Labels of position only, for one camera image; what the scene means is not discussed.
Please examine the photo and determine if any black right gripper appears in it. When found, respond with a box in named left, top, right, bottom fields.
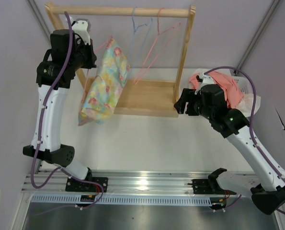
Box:
left=174, top=88, right=214, bottom=121

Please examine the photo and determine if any pink wire hanger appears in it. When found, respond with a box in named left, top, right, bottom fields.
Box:
left=80, top=36, right=112, bottom=105
left=133, top=7, right=182, bottom=85

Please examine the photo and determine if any floral pastel skirt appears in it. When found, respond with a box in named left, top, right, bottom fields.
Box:
left=78, top=37, right=131, bottom=126

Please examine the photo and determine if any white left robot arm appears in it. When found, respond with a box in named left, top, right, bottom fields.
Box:
left=23, top=29, right=96, bottom=192

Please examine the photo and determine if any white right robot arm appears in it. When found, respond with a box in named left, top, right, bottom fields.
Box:
left=174, top=84, right=285, bottom=215

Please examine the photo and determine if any wooden hanger rack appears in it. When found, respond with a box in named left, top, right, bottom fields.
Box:
left=45, top=2, right=196, bottom=117

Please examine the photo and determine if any coral pink garment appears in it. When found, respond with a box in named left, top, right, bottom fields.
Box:
left=189, top=70, right=245, bottom=109

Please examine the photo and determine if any white plastic laundry basket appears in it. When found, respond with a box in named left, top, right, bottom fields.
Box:
left=229, top=76, right=253, bottom=104

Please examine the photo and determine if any white sheer garment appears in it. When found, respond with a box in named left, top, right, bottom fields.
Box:
left=236, top=93, right=261, bottom=118

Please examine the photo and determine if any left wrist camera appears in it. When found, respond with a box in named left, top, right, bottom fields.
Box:
left=70, top=17, right=91, bottom=45

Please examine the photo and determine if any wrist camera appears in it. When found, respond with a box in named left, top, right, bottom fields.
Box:
left=195, top=72, right=215, bottom=94
left=70, top=17, right=91, bottom=45

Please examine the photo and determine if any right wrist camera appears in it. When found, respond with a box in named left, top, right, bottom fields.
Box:
left=195, top=72, right=215, bottom=94

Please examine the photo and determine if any blue wire hanger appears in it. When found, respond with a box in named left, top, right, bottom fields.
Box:
left=127, top=7, right=153, bottom=70

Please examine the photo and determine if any aluminium mounting rail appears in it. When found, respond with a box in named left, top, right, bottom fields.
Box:
left=22, top=169, right=283, bottom=198

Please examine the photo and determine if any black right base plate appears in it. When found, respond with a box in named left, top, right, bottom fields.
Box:
left=188, top=179, right=236, bottom=195

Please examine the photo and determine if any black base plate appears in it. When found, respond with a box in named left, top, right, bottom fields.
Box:
left=188, top=179, right=236, bottom=195
left=65, top=177, right=108, bottom=193

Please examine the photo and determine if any white slotted cable duct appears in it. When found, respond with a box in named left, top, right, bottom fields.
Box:
left=31, top=194, right=218, bottom=207

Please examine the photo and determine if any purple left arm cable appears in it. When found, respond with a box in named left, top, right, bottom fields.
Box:
left=30, top=11, right=103, bottom=216

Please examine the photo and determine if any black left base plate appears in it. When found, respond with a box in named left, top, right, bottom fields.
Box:
left=65, top=177, right=108, bottom=193

